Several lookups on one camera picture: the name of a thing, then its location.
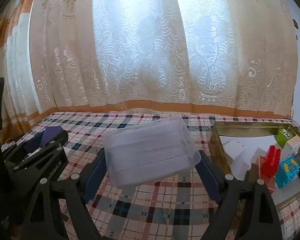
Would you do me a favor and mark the blue toy brick block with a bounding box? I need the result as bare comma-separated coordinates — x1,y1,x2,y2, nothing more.
275,155,300,188

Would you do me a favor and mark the metal flower wall hook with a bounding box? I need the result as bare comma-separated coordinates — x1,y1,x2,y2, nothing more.
293,19,299,34

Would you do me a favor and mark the purple rectangular block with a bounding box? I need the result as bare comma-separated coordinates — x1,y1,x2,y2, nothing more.
39,126,64,148

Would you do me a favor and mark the gold metal tin tray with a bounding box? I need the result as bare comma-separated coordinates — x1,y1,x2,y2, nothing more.
208,121,300,212

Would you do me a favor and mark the cream lace curtain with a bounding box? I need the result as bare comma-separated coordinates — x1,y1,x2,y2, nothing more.
0,0,298,142

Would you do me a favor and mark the clear plastic lidded box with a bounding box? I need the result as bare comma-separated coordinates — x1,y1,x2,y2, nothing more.
103,116,201,189

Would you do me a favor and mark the red toy brick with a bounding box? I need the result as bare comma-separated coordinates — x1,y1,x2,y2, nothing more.
260,145,281,177

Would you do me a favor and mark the white box with red label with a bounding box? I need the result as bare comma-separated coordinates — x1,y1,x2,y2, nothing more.
281,135,300,160

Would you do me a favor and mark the green toy block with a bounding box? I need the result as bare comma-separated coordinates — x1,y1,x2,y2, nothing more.
275,128,294,148

